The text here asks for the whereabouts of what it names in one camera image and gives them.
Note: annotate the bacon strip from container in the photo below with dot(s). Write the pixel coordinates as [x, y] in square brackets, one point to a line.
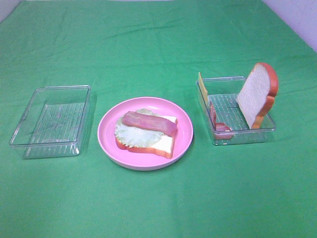
[150, 122]
[219, 126]

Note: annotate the bread slice bottom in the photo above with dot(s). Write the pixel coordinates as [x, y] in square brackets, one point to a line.
[162, 148]

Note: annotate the bread slice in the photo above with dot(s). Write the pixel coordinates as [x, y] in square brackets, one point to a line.
[162, 148]
[257, 95]

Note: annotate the green lettuce leaf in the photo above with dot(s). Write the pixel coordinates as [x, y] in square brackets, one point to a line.
[132, 136]

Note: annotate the yellow cheese slice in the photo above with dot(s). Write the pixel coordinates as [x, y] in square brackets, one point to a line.
[203, 89]

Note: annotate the bread slice top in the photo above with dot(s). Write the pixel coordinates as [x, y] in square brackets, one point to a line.
[257, 95]

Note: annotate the pink plate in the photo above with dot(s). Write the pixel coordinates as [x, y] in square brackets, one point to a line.
[144, 161]

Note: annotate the clear right plastic container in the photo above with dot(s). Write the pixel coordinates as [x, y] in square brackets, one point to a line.
[222, 92]

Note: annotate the clear plastic container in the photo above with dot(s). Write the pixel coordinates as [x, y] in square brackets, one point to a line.
[222, 92]
[54, 123]

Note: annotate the green tablecloth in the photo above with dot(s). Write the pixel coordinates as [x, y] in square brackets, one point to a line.
[133, 49]

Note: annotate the clear left plastic container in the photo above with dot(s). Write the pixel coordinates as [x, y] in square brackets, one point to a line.
[54, 123]

